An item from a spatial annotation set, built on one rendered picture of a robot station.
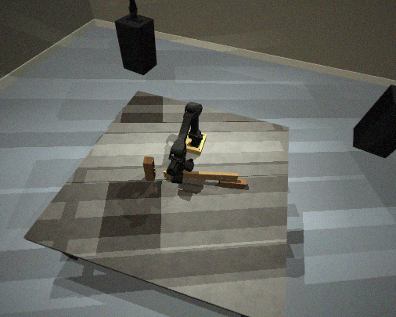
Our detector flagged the long brown wooden rail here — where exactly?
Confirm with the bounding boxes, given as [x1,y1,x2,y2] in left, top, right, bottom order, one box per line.
[164,170,238,182]

